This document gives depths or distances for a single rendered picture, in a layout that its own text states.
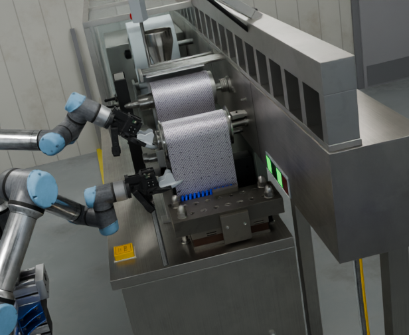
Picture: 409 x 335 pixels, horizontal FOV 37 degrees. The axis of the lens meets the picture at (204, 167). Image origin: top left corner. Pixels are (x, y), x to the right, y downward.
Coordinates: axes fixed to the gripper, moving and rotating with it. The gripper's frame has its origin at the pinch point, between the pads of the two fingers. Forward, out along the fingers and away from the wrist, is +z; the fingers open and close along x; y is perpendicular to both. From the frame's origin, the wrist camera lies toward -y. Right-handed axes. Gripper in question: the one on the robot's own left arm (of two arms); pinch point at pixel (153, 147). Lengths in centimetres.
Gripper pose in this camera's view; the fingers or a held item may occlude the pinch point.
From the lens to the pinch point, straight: 227.5
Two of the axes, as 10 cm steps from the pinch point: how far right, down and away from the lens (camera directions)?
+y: 4.9, -8.4, -2.3
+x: -1.8, -3.6, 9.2
